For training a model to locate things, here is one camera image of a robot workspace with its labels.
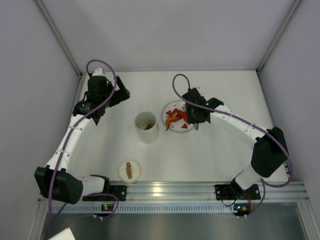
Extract beige round bun toy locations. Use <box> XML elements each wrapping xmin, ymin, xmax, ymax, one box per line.
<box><xmin>140</xmin><ymin>125</ymin><xmax>148</xmax><ymax>130</ymax></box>

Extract metal serving tongs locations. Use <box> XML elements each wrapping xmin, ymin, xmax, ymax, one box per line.
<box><xmin>185</xmin><ymin>104</ymin><xmax>199</xmax><ymax>131</ymax></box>

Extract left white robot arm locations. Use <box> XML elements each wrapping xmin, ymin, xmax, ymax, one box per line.
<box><xmin>34</xmin><ymin>68</ymin><xmax>130</xmax><ymax>205</ymax></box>

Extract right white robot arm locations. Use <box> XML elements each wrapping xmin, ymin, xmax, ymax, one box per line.
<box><xmin>181</xmin><ymin>88</ymin><xmax>289</xmax><ymax>198</ymax></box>

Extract white cylindrical lunch container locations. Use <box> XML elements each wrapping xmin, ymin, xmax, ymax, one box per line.
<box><xmin>134</xmin><ymin>111</ymin><xmax>159</xmax><ymax>144</ymax></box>

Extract white plate with blue rim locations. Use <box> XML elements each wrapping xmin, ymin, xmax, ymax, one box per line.
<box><xmin>161</xmin><ymin>100</ymin><xmax>194</xmax><ymax>133</ymax></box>

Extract white paper sheet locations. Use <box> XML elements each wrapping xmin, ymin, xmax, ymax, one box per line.
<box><xmin>49</xmin><ymin>228</ymin><xmax>75</xmax><ymax>240</ymax></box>

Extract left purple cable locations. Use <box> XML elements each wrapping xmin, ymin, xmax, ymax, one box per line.
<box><xmin>47</xmin><ymin>59</ymin><xmax>118</xmax><ymax>220</ymax></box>

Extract white lid with wooden handle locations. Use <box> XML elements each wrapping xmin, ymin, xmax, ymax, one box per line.
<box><xmin>118</xmin><ymin>161</ymin><xmax>142</xmax><ymax>184</ymax></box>

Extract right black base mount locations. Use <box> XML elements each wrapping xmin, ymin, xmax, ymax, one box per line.
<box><xmin>214</xmin><ymin>184</ymin><xmax>261</xmax><ymax>201</ymax></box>

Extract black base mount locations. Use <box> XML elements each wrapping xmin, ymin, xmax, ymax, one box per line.
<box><xmin>214</xmin><ymin>184</ymin><xmax>261</xmax><ymax>201</ymax></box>
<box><xmin>82</xmin><ymin>185</ymin><xmax>127</xmax><ymax>202</ymax></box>

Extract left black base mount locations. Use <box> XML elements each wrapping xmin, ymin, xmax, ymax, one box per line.
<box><xmin>82</xmin><ymin>185</ymin><xmax>127</xmax><ymax>202</ymax></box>

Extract aluminium mounting rail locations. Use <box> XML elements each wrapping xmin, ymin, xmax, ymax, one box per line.
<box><xmin>37</xmin><ymin>181</ymin><xmax>308</xmax><ymax>203</ymax></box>

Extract slotted grey cable duct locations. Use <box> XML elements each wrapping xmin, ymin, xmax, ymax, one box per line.
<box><xmin>62</xmin><ymin>203</ymin><xmax>237</xmax><ymax>214</ymax></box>

